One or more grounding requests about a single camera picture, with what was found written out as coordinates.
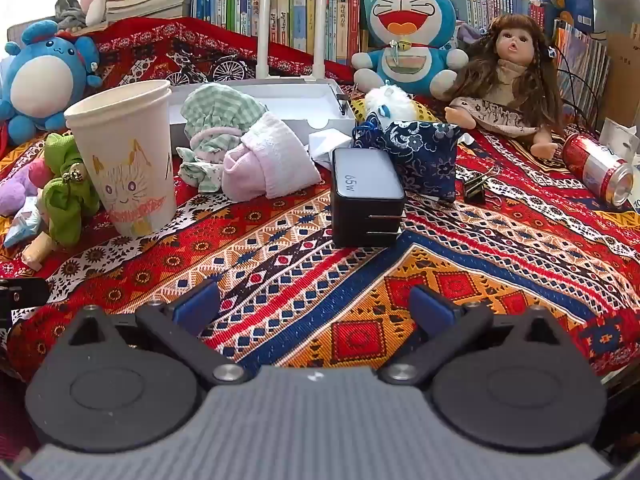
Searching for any purple plush toy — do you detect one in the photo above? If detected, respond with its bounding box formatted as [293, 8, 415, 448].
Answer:
[0, 160, 48, 216]

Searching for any small white fluffy plush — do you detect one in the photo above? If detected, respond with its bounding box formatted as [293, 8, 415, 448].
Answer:
[364, 85, 416, 123]

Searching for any white cardboard box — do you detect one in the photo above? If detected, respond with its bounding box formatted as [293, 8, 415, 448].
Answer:
[167, 78, 357, 158]

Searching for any green checked cloth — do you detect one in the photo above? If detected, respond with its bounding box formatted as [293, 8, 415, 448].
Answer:
[176, 83, 268, 193]

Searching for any row of upright books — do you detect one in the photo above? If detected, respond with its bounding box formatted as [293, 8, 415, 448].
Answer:
[190, 0, 551, 68]

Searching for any patterned red blanket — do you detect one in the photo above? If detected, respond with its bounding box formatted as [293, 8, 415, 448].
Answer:
[0, 16, 640, 391]

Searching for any brown-haired doll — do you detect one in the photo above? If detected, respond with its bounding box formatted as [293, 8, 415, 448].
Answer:
[445, 14, 566, 161]

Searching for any blue round plush toy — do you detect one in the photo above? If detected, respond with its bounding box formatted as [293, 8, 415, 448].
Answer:
[0, 20, 103, 146]

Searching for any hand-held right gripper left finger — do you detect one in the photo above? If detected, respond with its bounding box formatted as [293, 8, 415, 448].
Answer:
[65, 280, 248, 386]

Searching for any grey cloth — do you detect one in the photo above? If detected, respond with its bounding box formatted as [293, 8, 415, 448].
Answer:
[54, 0, 88, 31]

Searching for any purple cloth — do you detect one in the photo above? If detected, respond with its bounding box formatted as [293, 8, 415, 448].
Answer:
[455, 22, 483, 46]

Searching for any red drink can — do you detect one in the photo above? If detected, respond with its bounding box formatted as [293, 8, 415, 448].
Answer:
[561, 132, 635, 208]

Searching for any blue cat plush toy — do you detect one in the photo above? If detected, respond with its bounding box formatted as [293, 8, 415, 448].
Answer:
[352, 0, 471, 97]

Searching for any white paper cup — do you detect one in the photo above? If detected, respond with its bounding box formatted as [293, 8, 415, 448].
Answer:
[64, 79, 178, 237]

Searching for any miniature metal bicycle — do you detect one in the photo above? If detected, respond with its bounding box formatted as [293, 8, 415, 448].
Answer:
[165, 55, 256, 86]

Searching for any black binder clip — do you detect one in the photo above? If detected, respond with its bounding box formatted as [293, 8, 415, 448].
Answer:
[462, 166, 501, 206]

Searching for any brown cardboard box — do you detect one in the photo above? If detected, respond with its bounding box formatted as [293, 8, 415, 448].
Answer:
[597, 25, 640, 131]

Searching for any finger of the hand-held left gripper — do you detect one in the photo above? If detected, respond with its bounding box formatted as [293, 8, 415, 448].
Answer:
[0, 278, 51, 332]

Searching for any light blue tissue packet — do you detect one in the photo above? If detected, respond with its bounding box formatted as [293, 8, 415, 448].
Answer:
[2, 197, 48, 248]

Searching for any black power charger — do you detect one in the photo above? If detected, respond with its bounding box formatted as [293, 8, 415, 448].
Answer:
[330, 147, 407, 249]

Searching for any white pipe frame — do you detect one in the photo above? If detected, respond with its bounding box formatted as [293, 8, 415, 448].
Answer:
[255, 0, 333, 83]

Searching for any row of thin booklets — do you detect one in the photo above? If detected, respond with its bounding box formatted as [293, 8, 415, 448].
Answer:
[552, 20, 612, 126]

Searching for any blue floral fabric pouch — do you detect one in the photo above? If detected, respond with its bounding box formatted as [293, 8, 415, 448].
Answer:
[352, 114, 462, 203]

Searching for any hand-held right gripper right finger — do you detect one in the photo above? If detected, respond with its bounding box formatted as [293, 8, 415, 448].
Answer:
[377, 284, 571, 386]

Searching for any green scrunchie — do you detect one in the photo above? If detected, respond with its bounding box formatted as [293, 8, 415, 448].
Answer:
[40, 132, 101, 247]

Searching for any pink cloth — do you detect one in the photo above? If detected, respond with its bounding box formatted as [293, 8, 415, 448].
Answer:
[221, 112, 322, 200]

